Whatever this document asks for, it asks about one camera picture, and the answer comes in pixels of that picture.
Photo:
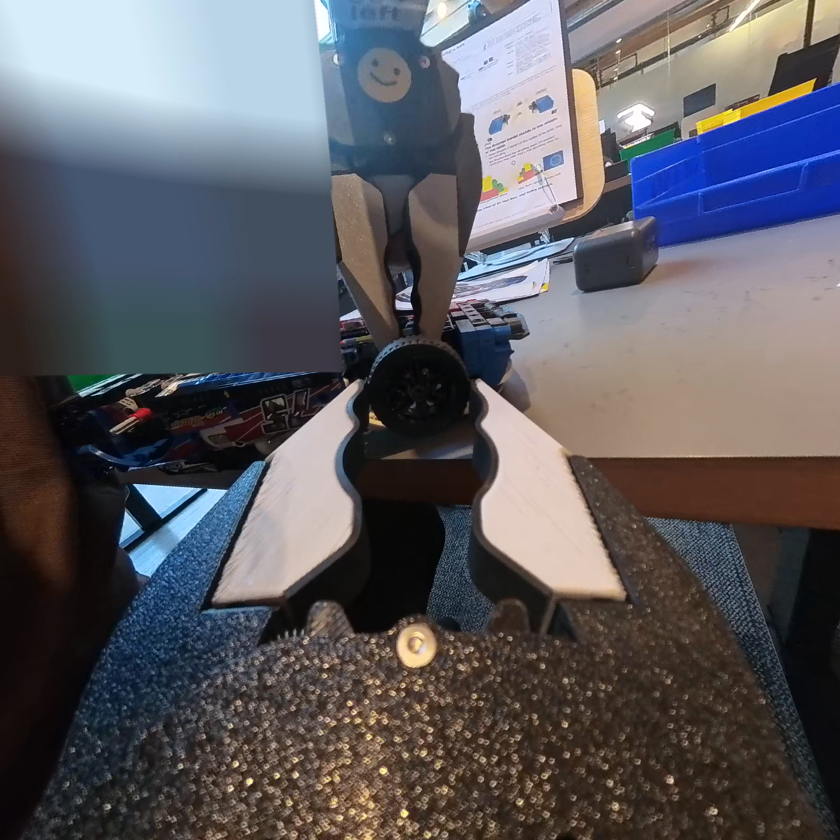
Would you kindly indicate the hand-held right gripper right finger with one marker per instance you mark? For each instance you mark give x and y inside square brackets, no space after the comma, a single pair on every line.
[544,525]

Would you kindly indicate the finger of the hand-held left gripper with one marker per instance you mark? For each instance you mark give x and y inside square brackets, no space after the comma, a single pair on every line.
[361,229]
[436,223]

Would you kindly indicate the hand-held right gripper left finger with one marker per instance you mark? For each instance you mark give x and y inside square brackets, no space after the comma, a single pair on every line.
[289,525]

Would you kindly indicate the toy brick car chassis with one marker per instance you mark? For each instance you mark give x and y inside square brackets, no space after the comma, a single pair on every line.
[485,341]

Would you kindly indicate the black toy car wheel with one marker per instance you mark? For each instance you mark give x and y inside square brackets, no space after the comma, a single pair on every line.
[420,387]

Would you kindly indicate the grey desk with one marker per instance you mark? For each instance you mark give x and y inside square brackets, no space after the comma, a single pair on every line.
[689,361]

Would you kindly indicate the white stand base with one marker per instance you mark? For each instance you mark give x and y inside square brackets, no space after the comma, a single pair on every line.
[525,253]

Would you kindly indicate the open instruction booklet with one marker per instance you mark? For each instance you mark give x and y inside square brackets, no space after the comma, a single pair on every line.
[518,282]

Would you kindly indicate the printed instruction sheet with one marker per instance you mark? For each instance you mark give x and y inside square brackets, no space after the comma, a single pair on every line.
[518,131]

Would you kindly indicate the pale wooden display board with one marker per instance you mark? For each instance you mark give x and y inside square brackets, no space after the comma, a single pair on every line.
[586,131]

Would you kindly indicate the dark grey power adapter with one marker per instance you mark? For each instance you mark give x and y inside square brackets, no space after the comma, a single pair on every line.
[613,256]

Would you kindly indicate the person's dark brown clothing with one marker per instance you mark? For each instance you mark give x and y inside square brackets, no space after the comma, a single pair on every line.
[39,590]

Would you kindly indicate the black monitor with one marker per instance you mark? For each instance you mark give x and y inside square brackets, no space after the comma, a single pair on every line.
[699,102]

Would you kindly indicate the blue plastic bin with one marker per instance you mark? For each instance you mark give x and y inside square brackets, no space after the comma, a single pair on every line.
[741,184]

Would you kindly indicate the yellow plastic bin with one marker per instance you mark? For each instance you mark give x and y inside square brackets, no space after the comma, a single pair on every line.
[754,108]

